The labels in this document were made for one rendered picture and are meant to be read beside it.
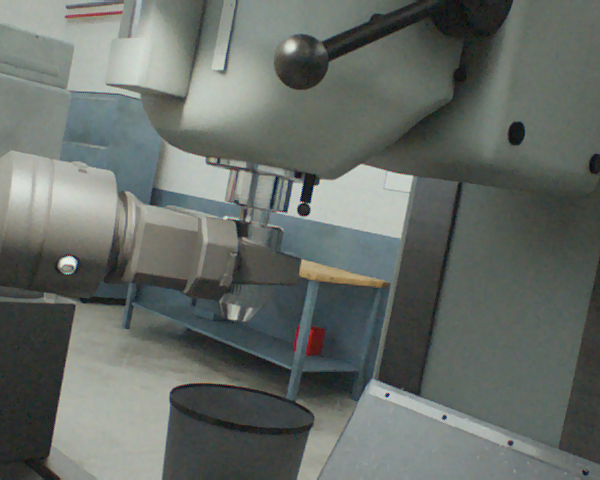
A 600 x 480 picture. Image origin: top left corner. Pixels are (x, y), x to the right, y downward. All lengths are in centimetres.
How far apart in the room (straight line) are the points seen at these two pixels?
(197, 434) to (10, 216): 202
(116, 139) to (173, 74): 732
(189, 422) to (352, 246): 383
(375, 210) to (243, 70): 559
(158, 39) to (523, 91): 27
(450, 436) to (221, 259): 45
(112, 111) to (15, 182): 734
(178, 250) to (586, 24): 37
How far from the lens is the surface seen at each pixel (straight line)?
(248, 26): 51
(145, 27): 52
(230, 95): 51
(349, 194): 628
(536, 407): 88
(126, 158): 791
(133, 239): 54
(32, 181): 53
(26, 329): 95
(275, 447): 250
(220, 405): 289
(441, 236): 94
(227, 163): 57
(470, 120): 61
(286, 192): 59
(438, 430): 92
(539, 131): 66
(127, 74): 52
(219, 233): 53
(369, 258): 605
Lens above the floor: 129
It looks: 3 degrees down
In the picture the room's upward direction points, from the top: 11 degrees clockwise
